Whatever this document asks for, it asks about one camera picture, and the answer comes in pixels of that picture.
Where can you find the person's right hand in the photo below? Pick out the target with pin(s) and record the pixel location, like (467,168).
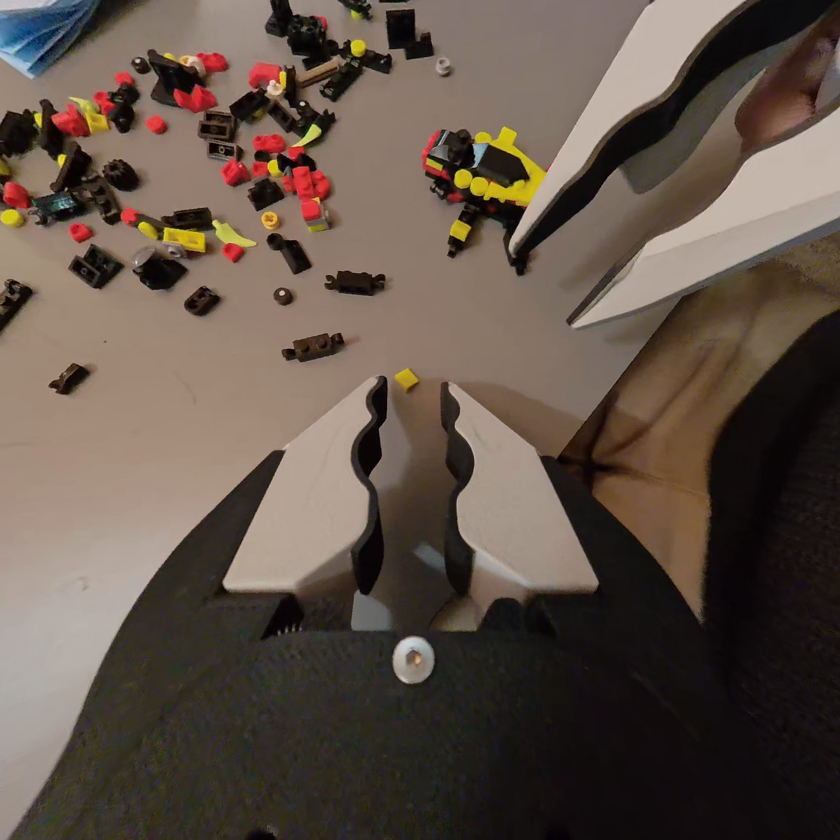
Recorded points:
(787,98)

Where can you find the scattered loose lego pieces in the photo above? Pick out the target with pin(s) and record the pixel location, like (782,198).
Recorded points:
(305,184)

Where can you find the small yellow lego tile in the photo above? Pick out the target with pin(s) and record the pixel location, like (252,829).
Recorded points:
(407,380)

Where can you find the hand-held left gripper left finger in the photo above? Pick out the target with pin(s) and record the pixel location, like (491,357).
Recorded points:
(308,518)

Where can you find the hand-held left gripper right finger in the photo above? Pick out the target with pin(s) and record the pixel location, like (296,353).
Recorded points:
(525,525)

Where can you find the lego instruction booklet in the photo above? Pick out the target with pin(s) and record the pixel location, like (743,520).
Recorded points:
(39,33)

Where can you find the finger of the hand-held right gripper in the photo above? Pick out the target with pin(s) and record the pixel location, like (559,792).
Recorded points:
(754,223)
(623,85)

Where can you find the partly built lego model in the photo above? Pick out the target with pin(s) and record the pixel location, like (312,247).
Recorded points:
(485,174)

